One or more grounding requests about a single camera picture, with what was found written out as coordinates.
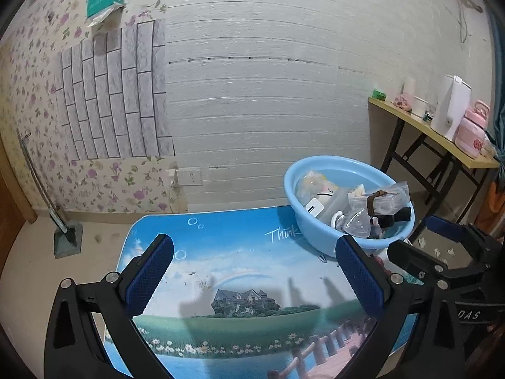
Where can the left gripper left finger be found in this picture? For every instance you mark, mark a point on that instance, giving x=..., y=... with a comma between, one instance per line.
x=73, y=348

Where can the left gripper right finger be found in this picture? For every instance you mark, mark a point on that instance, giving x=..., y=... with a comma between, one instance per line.
x=434, y=348

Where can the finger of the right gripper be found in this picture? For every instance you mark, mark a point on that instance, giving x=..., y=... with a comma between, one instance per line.
x=456, y=233
x=420, y=268

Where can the silver snack wrapper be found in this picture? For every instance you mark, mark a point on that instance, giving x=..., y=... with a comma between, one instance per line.
x=357, y=223

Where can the clear glass bottle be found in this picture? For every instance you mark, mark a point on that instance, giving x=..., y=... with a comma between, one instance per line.
x=339, y=201

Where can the bag of cotton swabs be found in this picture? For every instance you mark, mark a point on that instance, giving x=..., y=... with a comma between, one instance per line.
x=309, y=186

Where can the pink thermos jug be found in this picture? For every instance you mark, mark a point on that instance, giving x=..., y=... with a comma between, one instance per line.
x=471, y=132

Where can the side table with black legs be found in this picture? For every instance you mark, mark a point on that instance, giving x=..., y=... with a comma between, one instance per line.
x=432, y=160

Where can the white charger adapter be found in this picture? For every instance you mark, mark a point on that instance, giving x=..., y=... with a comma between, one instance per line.
x=314, y=207

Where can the white kettle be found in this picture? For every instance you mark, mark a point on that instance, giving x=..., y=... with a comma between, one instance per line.
x=453, y=99

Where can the wooden door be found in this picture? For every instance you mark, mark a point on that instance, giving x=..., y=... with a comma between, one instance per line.
x=16, y=209

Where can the green small box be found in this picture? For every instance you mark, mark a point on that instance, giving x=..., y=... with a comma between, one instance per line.
x=377, y=94

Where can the clear box with brown strap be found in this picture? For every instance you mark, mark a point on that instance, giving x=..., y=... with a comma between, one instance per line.
x=388, y=201

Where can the dustpan with handle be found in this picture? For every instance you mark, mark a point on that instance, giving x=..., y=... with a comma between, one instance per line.
x=67, y=237

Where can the white wall power outlet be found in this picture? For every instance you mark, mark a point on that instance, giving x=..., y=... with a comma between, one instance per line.
x=189, y=177

